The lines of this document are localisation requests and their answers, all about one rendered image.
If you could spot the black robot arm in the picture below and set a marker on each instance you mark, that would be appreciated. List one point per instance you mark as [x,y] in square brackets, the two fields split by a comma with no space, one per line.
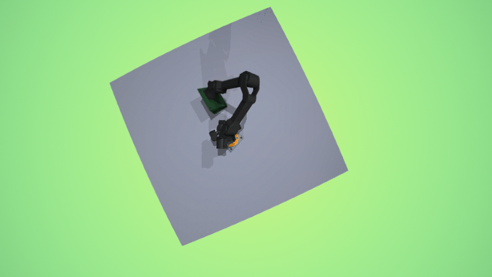
[227,129]

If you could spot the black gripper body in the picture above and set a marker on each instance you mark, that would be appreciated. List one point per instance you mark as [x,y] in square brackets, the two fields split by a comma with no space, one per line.
[213,135]

